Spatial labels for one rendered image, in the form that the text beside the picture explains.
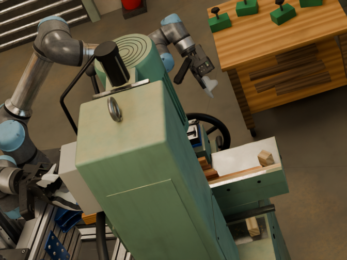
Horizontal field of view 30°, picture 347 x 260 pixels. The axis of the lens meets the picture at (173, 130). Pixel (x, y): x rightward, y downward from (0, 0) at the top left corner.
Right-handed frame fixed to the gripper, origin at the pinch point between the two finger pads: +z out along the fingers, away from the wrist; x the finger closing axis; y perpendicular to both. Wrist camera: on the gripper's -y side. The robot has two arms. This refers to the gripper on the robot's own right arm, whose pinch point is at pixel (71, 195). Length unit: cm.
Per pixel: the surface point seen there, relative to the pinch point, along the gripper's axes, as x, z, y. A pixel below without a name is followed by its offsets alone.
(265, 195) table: 47, 31, 37
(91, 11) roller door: 134, -196, 242
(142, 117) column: -21.4, 27.2, 10.4
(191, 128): 33, 3, 52
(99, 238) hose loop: -0.2, 15.1, -10.8
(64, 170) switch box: -18.4, 11.0, -4.5
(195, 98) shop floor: 139, -77, 162
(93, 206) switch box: -5.2, 12.8, -5.1
